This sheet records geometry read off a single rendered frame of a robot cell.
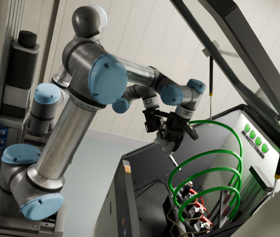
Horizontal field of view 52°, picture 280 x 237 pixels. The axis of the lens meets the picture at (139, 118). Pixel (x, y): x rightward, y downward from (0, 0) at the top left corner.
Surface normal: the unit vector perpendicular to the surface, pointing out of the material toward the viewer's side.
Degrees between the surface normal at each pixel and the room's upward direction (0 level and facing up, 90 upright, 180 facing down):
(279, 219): 76
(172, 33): 90
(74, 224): 0
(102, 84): 83
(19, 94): 90
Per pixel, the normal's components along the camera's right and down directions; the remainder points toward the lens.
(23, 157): 0.25, -0.90
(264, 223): -0.83, -0.42
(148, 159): 0.13, 0.50
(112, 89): 0.68, 0.43
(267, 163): -0.93, -0.22
